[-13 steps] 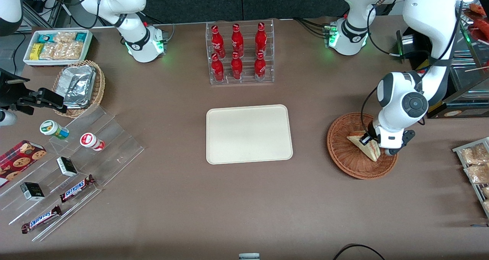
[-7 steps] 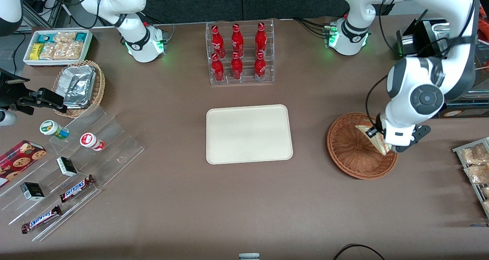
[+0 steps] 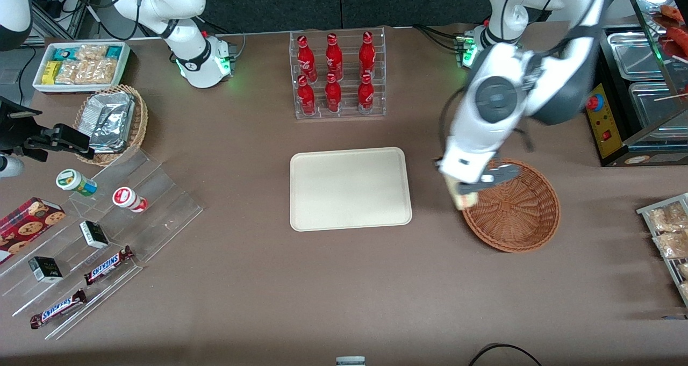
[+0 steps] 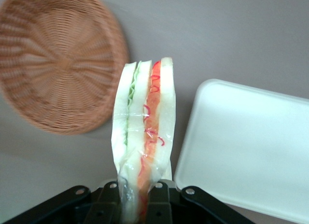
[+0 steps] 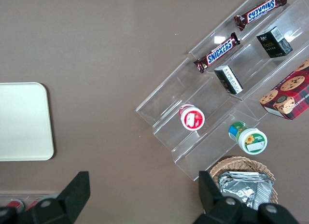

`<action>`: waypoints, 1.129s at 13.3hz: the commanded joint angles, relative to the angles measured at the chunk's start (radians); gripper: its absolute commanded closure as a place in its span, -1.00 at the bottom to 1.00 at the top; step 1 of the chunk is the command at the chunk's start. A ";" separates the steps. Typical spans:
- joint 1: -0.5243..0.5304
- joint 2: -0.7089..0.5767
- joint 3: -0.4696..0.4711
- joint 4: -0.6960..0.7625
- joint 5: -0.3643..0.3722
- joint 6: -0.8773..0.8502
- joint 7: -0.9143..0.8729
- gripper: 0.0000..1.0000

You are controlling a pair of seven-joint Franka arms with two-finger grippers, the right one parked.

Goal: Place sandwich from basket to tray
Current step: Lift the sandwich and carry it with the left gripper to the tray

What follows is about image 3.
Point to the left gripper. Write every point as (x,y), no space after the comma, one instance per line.
(435,161)

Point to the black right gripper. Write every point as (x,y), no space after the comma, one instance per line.
(20,133)

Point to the pale sandwich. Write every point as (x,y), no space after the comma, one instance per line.
(466,199)

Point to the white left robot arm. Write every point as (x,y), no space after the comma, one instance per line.
(537,59)

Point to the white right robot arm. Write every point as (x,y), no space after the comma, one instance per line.
(188,54)

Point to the brown wicker basket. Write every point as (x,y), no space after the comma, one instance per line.
(516,215)

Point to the light wicker basket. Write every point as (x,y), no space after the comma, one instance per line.
(138,121)

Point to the cream rectangular plastic tray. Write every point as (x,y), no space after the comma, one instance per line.
(350,188)

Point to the green sunflower lid jar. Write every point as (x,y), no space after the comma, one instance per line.
(72,180)

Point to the silver foil packet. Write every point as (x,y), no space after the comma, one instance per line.
(107,98)
(112,127)

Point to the white snack bin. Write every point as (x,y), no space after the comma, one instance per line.
(80,84)

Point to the yellow snack pack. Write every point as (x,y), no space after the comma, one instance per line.
(51,72)

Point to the clear rice cracker pack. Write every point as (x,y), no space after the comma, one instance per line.
(106,70)
(91,51)
(86,71)
(67,72)

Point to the red plaid cookie box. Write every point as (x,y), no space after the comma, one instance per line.
(27,226)

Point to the teal snack pack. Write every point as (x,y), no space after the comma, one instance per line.
(113,51)
(67,52)

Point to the red lid yogurt jar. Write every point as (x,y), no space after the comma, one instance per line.
(128,198)

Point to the small black carton box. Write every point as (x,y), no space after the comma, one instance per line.
(94,235)
(45,270)

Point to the clear acrylic stepped display stand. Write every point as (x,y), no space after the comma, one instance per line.
(156,215)

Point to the red emergency stop button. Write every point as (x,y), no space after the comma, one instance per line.
(594,102)

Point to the Snickers chocolate bar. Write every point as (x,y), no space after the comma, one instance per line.
(58,309)
(109,265)

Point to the red cola bottle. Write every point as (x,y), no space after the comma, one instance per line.
(306,96)
(333,54)
(365,93)
(305,57)
(332,93)
(367,51)

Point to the clear acrylic bottle rack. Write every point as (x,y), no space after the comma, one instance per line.
(346,108)

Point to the glass food warmer cabinet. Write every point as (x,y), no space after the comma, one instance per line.
(645,140)

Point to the steel food pan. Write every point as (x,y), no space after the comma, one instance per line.
(634,54)
(658,108)

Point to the clear bagged snack pack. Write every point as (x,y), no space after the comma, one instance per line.
(669,218)
(674,245)
(683,271)

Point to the grey metal clamp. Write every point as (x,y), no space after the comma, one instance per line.
(350,361)

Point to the red sausage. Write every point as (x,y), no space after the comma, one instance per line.
(676,33)

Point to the aluminium frame stand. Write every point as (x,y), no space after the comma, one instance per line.
(70,6)

